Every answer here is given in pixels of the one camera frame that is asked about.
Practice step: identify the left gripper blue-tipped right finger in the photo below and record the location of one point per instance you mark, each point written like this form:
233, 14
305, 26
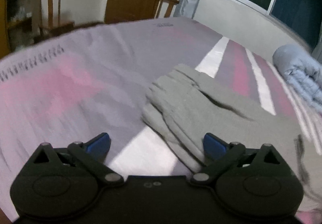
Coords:
223, 156

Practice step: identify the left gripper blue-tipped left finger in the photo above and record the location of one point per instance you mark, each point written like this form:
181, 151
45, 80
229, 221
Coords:
91, 156

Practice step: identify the grey fleece pants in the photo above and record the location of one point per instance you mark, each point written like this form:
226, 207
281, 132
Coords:
184, 105

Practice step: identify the striped pink purple bedsheet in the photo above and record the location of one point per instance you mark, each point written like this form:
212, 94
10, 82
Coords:
94, 80

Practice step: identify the folded light blue duvet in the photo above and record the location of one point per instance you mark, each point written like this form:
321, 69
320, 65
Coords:
301, 71

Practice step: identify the dark wooden side cabinet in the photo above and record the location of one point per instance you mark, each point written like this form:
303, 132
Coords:
19, 24

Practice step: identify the wooden chair near door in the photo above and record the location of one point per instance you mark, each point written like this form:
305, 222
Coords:
170, 3

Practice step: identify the wooden chair at left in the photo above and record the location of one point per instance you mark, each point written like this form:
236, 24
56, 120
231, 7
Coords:
52, 24

